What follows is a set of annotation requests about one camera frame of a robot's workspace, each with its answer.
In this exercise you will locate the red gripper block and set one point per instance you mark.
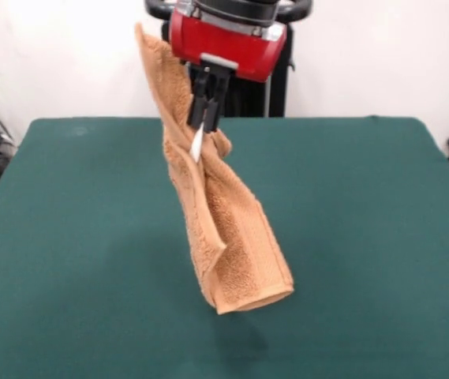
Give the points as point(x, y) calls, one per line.
point(228, 49)

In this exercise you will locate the tan terry towel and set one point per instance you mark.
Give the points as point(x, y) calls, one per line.
point(224, 237)

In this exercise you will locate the dark green table cloth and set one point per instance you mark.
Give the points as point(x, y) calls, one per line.
point(90, 296)

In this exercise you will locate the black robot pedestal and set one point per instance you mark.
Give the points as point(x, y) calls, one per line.
point(281, 98)

